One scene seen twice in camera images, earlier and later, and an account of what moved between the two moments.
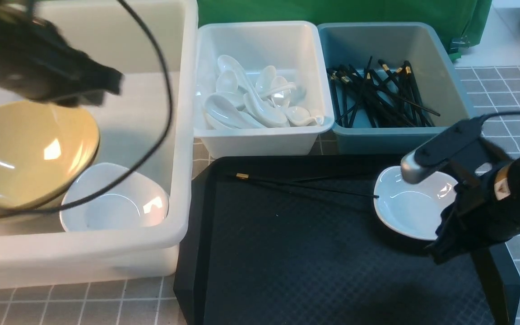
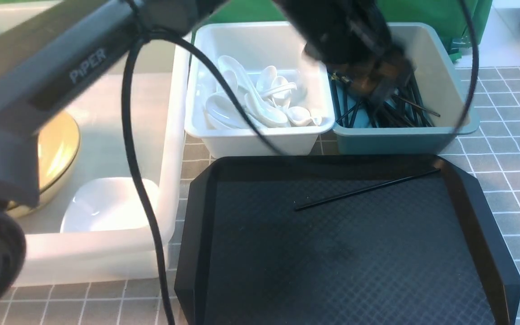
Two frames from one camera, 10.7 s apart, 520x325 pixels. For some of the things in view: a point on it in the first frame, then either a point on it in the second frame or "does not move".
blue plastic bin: x=395 y=43 does not move
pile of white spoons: x=239 y=103 does not move
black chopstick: x=246 y=176 → x=430 y=173
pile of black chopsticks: x=378 y=99 does not move
